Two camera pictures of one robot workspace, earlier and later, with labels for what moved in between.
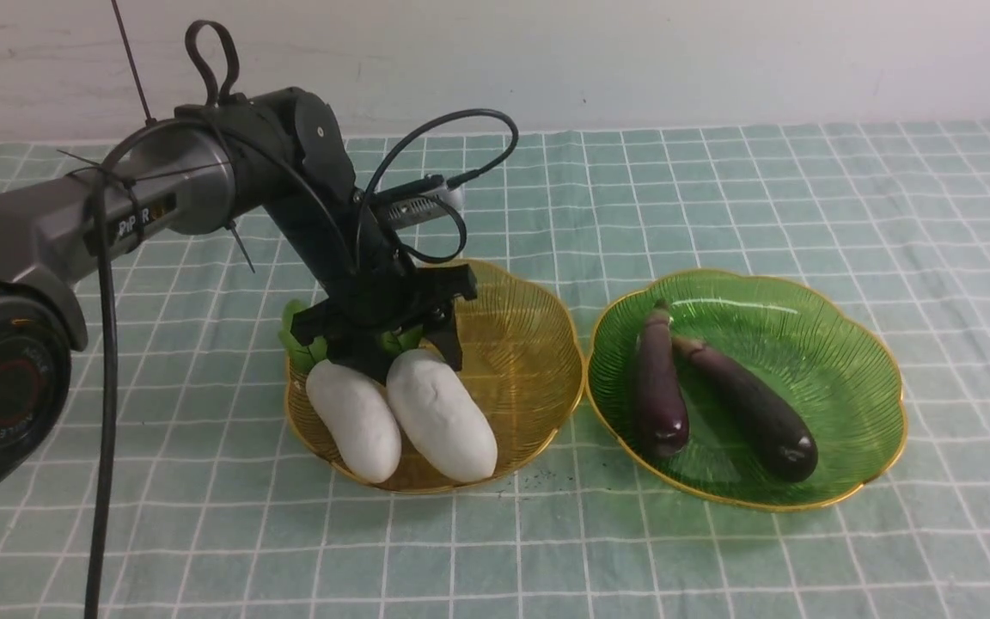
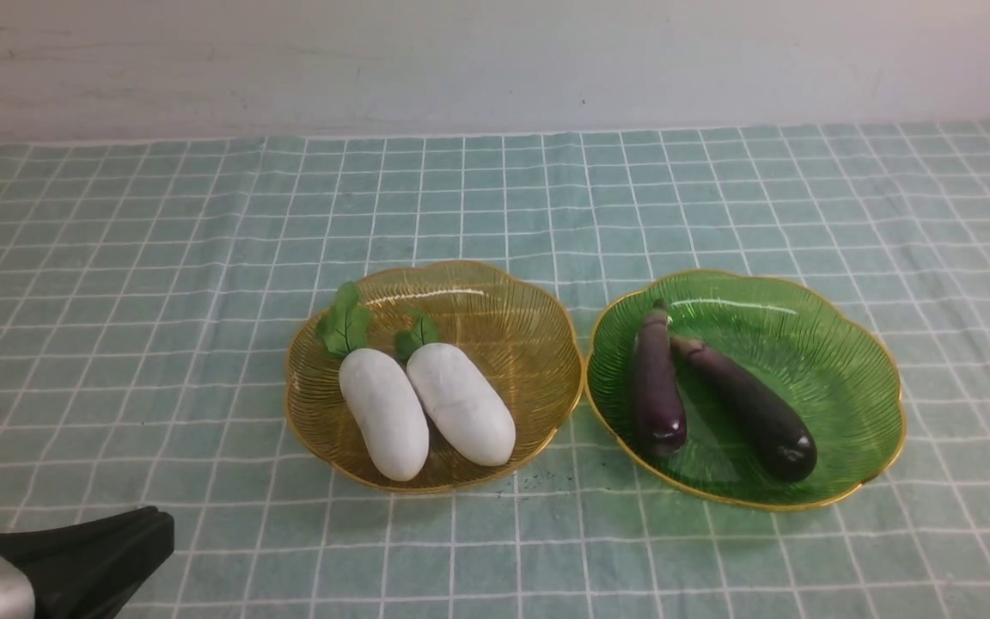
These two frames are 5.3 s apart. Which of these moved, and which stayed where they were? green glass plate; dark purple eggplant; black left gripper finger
Moved: black left gripper finger
Stayed: dark purple eggplant; green glass plate
